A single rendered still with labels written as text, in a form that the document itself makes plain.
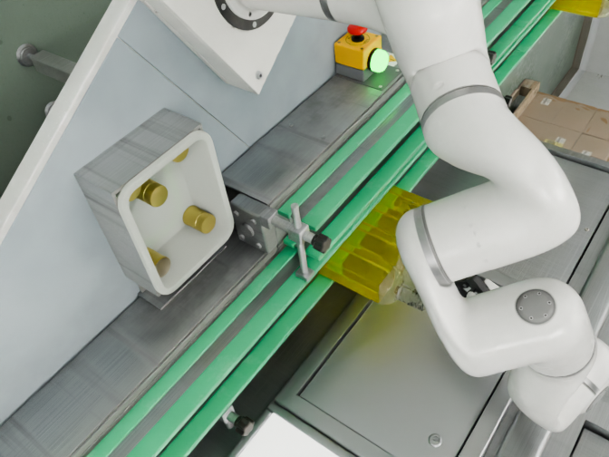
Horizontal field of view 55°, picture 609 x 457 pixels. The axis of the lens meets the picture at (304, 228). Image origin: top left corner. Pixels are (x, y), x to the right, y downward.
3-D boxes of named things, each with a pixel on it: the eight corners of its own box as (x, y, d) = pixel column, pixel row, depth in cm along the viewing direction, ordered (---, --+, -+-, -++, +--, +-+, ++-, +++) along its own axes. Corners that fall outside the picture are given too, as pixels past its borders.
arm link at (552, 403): (546, 290, 70) (569, 338, 87) (477, 373, 70) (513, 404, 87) (612, 335, 65) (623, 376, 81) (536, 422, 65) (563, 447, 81)
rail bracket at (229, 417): (188, 411, 102) (246, 453, 96) (178, 392, 97) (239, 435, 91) (204, 393, 104) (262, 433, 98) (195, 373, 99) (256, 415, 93)
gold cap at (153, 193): (126, 184, 85) (147, 194, 82) (144, 170, 86) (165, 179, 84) (133, 201, 87) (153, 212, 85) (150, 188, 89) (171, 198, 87)
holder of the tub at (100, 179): (135, 296, 99) (168, 317, 95) (72, 173, 79) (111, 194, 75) (205, 232, 107) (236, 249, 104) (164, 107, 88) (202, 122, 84)
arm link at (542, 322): (556, 238, 72) (440, 276, 78) (524, 149, 56) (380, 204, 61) (607, 366, 64) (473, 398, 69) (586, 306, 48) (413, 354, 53)
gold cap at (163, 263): (149, 273, 89) (130, 261, 91) (161, 281, 92) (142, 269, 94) (162, 253, 90) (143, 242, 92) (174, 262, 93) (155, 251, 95)
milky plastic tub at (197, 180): (126, 278, 95) (164, 302, 90) (73, 174, 78) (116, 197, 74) (200, 212, 103) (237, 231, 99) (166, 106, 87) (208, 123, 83)
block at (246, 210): (236, 241, 105) (265, 257, 102) (226, 204, 98) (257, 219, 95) (248, 229, 107) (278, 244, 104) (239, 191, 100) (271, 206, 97)
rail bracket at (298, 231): (268, 264, 103) (326, 295, 97) (253, 194, 91) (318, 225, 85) (278, 253, 105) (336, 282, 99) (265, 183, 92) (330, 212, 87)
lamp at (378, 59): (367, 74, 118) (380, 78, 117) (366, 54, 115) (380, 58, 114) (379, 63, 121) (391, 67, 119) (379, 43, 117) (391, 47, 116)
